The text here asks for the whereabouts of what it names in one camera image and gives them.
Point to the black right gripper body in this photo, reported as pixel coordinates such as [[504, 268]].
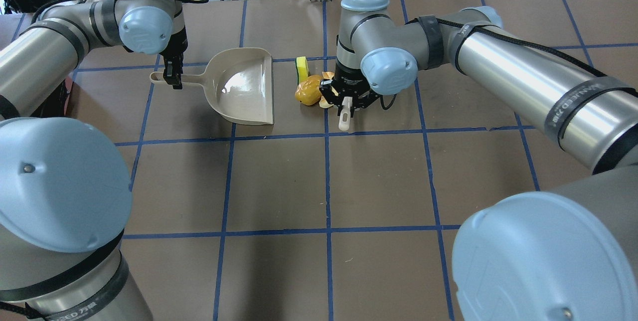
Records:
[[348, 80]]

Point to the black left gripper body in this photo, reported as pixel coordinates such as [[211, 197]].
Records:
[[174, 70]]

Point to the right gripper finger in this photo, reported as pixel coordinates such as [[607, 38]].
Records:
[[331, 94], [365, 101]]

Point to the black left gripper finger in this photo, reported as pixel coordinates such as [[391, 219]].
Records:
[[172, 74]]

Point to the croissant bread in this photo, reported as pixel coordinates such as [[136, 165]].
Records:
[[323, 103]]

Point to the brown potato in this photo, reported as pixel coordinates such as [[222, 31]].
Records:
[[308, 92]]

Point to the beige hand brush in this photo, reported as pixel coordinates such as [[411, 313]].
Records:
[[345, 114]]

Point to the yellow green sponge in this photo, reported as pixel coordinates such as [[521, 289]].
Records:
[[302, 69]]

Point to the beige plastic dustpan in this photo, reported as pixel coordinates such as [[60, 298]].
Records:
[[238, 85]]

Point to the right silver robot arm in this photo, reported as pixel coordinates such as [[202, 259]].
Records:
[[397, 189]]

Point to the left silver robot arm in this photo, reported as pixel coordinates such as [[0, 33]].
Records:
[[65, 188]]

